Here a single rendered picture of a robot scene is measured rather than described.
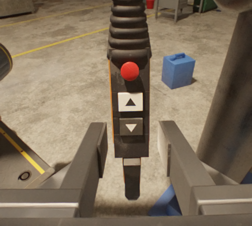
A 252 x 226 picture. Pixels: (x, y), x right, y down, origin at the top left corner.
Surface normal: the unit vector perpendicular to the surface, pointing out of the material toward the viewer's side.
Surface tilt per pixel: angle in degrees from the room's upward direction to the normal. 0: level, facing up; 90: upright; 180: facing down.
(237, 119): 90
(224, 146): 90
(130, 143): 69
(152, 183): 0
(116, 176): 0
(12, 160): 0
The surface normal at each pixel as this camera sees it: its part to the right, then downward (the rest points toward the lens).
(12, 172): -0.03, -0.80
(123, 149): 0.00, 0.27
